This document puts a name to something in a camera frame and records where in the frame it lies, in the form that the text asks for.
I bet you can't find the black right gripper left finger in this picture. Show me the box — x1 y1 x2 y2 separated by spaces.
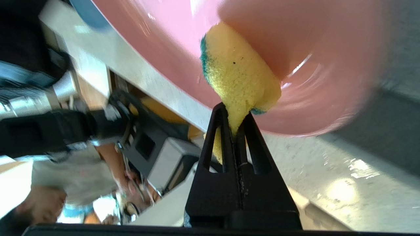
185 102 243 228

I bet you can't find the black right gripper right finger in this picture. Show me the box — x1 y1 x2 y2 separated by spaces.
235 113 302 230

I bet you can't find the yellow sponge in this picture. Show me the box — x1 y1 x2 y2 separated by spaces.
200 22 282 164

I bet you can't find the salmon pink plate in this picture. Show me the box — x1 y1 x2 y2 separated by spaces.
92 0 391 137

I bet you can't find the blue plate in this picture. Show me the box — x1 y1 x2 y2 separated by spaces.
69 0 111 32

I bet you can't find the stainless steel sink basin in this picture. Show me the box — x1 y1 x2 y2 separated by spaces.
249 0 420 236

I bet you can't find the silver robot torso column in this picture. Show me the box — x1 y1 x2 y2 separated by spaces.
0 70 79 120

